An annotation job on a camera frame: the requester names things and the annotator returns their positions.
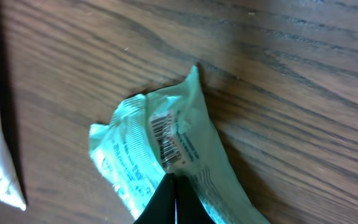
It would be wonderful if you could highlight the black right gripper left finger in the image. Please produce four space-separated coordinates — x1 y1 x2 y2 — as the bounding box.
134 174 175 224

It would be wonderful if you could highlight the teal tissue packet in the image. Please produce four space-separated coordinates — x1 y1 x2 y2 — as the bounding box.
89 67 267 223

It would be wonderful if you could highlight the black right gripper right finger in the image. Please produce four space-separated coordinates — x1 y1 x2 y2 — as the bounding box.
175 175 214 224

